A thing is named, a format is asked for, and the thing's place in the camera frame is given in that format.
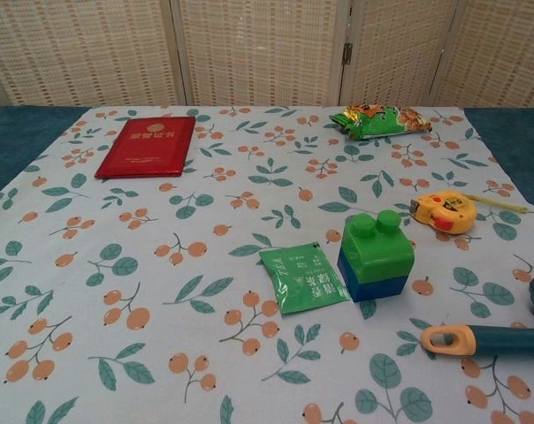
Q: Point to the blue toy building brick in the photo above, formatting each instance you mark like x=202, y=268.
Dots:
x=382, y=289

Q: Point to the woven folding screen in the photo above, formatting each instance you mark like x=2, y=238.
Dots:
x=249, y=53

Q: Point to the brass screen hinge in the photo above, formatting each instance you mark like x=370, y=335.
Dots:
x=347, y=53

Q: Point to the yellow tape measure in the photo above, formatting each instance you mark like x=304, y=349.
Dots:
x=448, y=212

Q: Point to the green snack bag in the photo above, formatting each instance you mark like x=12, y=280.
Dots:
x=377, y=123

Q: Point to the teal lint roller orange tip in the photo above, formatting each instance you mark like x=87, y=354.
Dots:
x=505, y=339

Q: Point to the red certificate book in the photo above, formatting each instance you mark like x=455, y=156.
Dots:
x=145, y=148

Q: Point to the green tea sachet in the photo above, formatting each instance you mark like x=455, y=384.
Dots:
x=302, y=278

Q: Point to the green toy building brick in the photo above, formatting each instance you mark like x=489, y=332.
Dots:
x=377, y=256

